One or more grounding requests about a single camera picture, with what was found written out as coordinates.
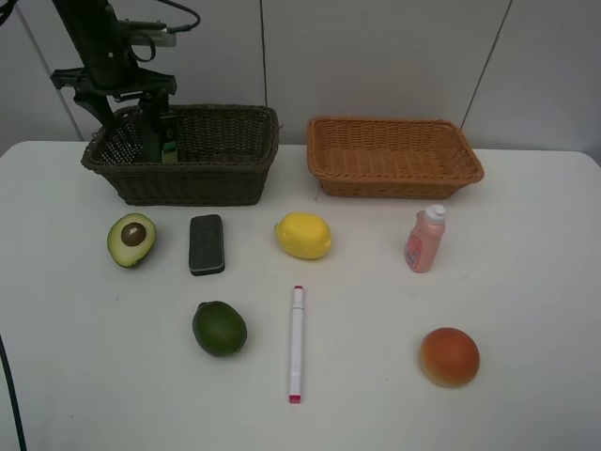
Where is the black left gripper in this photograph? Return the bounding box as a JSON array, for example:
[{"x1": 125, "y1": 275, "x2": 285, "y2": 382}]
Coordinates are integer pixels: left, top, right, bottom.
[{"x1": 51, "y1": 45, "x2": 177, "y2": 163}]

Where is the halved avocado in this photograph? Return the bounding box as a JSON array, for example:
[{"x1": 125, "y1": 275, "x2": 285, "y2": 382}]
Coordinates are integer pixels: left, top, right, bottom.
[{"x1": 107, "y1": 213, "x2": 157, "y2": 268}]

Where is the black whiteboard eraser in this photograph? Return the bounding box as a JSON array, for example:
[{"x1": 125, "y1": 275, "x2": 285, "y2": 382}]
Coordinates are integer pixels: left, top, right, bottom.
[{"x1": 189, "y1": 214, "x2": 225, "y2": 276}]

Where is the yellow lemon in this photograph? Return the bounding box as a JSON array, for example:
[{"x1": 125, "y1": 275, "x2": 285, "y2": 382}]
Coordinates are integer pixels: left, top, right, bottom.
[{"x1": 274, "y1": 211, "x2": 331, "y2": 260}]

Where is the green lime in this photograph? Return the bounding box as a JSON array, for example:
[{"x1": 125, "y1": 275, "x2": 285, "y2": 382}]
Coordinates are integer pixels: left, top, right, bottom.
[{"x1": 192, "y1": 301, "x2": 248, "y2": 357}]

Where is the white pink marker pen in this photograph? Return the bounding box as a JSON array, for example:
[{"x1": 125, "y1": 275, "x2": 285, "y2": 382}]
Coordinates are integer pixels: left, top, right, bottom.
[{"x1": 288, "y1": 286, "x2": 304, "y2": 404}]

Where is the pink squeeze bottle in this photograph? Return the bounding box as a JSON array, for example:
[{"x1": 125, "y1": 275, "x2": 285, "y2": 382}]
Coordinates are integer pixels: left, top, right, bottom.
[{"x1": 405, "y1": 205, "x2": 446, "y2": 273}]

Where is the dark green pump bottle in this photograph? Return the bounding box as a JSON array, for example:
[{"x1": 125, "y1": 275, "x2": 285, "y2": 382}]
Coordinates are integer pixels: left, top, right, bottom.
[{"x1": 159, "y1": 111, "x2": 178, "y2": 164}]

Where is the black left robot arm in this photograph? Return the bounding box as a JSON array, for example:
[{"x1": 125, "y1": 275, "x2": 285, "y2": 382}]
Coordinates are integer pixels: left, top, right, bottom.
[{"x1": 51, "y1": 1, "x2": 177, "y2": 163}]

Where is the dark brown wicker basket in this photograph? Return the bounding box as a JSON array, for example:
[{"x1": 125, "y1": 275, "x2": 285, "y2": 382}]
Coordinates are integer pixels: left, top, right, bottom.
[{"x1": 82, "y1": 104, "x2": 279, "y2": 207}]

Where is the orange wicker basket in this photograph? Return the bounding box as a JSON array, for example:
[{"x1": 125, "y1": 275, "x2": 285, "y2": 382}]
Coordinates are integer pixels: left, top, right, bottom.
[{"x1": 307, "y1": 117, "x2": 485, "y2": 199}]

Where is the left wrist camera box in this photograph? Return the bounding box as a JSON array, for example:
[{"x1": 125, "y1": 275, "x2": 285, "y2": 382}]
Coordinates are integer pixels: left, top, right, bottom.
[{"x1": 118, "y1": 20, "x2": 177, "y2": 47}]

